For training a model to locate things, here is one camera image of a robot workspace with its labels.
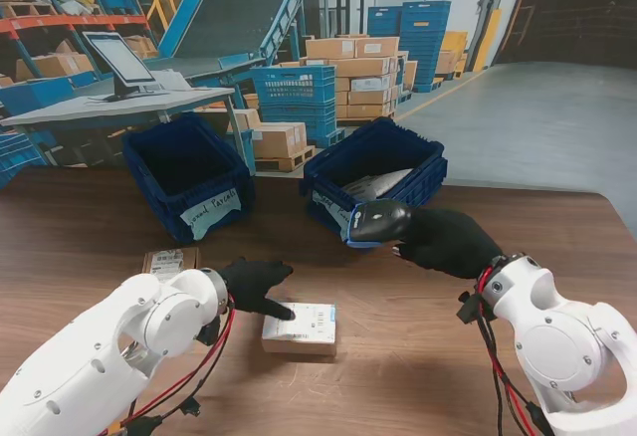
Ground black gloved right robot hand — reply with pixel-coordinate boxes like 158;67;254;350
390;206;505;281

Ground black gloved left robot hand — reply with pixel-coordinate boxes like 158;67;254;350
217;256;298;322

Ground small cardboard box with label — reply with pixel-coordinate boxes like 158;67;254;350
261;301;338;357

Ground black and blue barcode scanner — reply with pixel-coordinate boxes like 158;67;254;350
342;199;413;249

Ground white padded mailer bag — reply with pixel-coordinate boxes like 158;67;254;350
341;167;414;199

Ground blue ribbed plastic bin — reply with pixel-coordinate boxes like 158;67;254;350
298;116;448;251

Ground handwritten boxed parcels paper label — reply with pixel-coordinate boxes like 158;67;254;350
178;187;243;241

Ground flat brown cardboard parcel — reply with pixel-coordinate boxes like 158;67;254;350
142;247;202;278

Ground crumpled handwritten paper label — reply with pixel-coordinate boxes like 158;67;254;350
311;189;355;241

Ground blue bin boxed parcels label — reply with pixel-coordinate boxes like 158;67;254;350
121;111;258;244

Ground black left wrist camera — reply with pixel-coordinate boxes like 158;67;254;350
194;317;221;347

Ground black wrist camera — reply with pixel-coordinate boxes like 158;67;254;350
194;317;221;347
457;292;484;326

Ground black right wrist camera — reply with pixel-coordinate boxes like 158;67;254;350
457;292;484;326

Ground red black right arm cables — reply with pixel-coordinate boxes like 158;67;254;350
457;266;556;436

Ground red black arm cables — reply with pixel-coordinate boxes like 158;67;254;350
457;266;556;436
99;296;238;436

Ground red black left arm cables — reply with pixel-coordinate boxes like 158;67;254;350
99;296;238;436

